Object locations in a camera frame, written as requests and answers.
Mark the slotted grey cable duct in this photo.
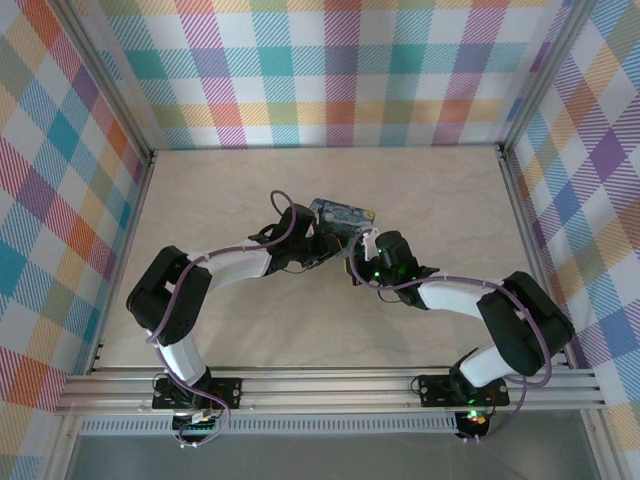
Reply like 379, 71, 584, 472
78, 417, 460, 437

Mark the tall aluminium frame post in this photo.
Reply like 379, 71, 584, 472
498, 0, 604, 154
49, 0, 157, 164

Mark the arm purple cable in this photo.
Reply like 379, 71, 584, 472
147, 189, 304, 449
348, 227, 555, 445

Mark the long aluminium base rail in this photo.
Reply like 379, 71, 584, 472
54, 366, 607, 417

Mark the short aluminium frame leg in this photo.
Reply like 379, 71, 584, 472
582, 409, 610, 480
47, 414, 84, 480

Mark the aluminium table side rail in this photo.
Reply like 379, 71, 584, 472
497, 143, 576, 369
88, 149, 160, 375

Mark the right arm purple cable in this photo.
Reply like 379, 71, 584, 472
348, 227, 555, 445

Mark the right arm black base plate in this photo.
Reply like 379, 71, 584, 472
418, 374, 511, 409

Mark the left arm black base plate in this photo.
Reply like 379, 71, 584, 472
152, 377, 244, 412

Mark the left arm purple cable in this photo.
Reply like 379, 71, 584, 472
147, 189, 304, 449

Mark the starry night print tin box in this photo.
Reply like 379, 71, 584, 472
305, 197, 378, 264

